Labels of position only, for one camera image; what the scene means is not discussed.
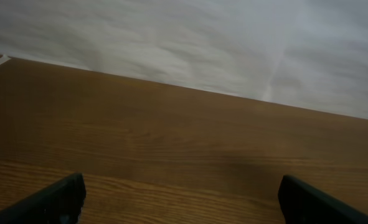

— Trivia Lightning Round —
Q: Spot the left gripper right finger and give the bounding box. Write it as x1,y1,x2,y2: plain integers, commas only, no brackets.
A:
277,174,368,224

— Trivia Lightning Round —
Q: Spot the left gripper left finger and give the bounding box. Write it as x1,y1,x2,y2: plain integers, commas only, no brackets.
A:
0,172,87,224

